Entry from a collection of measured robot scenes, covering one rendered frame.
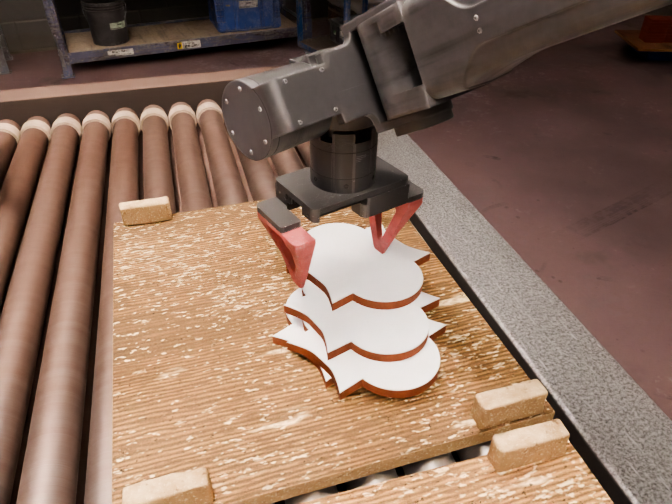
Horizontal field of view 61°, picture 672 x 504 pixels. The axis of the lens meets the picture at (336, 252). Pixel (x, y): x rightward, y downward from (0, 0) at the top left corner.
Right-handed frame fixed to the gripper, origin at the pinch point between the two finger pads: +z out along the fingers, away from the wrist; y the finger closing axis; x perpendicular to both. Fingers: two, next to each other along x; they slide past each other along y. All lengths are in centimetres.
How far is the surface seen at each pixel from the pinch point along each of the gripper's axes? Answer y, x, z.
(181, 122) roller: -6, -56, 8
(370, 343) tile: 3.3, 9.2, 1.7
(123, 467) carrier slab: 24.4, 6.5, 5.1
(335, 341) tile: 5.6, 7.3, 1.8
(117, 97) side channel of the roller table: 1, -69, 6
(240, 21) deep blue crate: -172, -371, 82
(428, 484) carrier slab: 6.6, 20.6, 4.8
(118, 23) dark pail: -87, -389, 76
